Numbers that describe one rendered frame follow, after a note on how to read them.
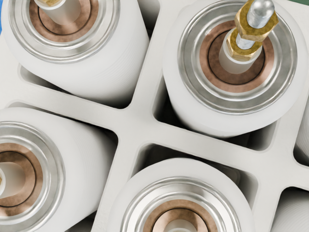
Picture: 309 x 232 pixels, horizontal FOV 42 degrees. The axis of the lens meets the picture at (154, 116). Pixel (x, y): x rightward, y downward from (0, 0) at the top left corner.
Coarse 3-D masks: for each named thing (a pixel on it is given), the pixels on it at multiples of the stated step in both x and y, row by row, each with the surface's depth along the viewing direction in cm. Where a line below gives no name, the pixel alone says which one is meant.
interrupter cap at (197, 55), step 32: (224, 0) 26; (192, 32) 26; (224, 32) 26; (288, 32) 25; (192, 64) 26; (256, 64) 26; (288, 64) 25; (192, 96) 26; (224, 96) 25; (256, 96) 25
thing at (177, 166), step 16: (176, 160) 26; (192, 160) 27; (144, 176) 26; (160, 176) 26; (192, 176) 25; (208, 176) 26; (224, 176) 26; (128, 192) 26; (224, 192) 25; (240, 192) 26; (112, 208) 26; (240, 208) 25; (112, 224) 26; (240, 224) 25
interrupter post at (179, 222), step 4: (176, 220) 25; (180, 220) 25; (184, 220) 25; (168, 224) 25; (172, 224) 24; (176, 224) 24; (180, 224) 23; (184, 224) 24; (188, 224) 24; (168, 228) 23; (172, 228) 23; (176, 228) 22; (180, 228) 22; (184, 228) 22; (188, 228) 23; (192, 228) 24
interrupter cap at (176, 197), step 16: (176, 176) 25; (144, 192) 25; (160, 192) 25; (176, 192) 25; (192, 192) 25; (208, 192) 25; (128, 208) 25; (144, 208) 25; (160, 208) 25; (176, 208) 25; (192, 208) 25; (208, 208) 25; (224, 208) 25; (128, 224) 25; (144, 224) 25; (160, 224) 25; (192, 224) 25; (208, 224) 25; (224, 224) 25
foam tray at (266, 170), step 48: (144, 0) 36; (192, 0) 34; (288, 0) 33; (0, 48) 35; (0, 96) 34; (48, 96) 34; (144, 96) 33; (144, 144) 33; (192, 144) 33; (240, 144) 43; (288, 144) 32
